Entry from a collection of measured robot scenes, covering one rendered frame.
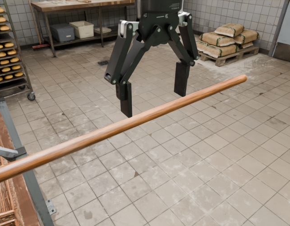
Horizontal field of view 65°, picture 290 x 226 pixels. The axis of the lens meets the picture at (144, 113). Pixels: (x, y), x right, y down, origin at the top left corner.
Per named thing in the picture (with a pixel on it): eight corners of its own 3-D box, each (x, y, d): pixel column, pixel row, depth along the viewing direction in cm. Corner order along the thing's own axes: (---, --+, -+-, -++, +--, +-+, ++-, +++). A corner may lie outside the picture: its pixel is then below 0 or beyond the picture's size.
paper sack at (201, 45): (204, 53, 423) (205, 45, 415) (189, 49, 446) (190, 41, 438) (223, 46, 457) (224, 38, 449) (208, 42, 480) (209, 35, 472)
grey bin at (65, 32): (59, 42, 453) (56, 29, 440) (51, 36, 487) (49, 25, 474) (76, 39, 471) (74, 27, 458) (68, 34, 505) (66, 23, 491)
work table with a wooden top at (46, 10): (53, 58, 445) (41, 7, 395) (41, 47, 499) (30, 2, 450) (144, 39, 552) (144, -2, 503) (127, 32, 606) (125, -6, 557)
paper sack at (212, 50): (216, 60, 400) (218, 51, 391) (201, 54, 425) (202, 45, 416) (240, 52, 427) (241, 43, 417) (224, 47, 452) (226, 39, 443)
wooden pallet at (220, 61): (219, 67, 405) (220, 59, 397) (187, 54, 459) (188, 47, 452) (257, 54, 464) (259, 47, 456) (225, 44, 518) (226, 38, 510)
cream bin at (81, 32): (80, 38, 474) (78, 27, 461) (70, 33, 507) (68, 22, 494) (95, 36, 492) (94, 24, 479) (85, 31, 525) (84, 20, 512)
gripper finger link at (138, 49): (163, 29, 37) (158, 24, 36) (126, 88, 38) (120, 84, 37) (149, 25, 39) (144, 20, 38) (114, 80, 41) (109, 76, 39)
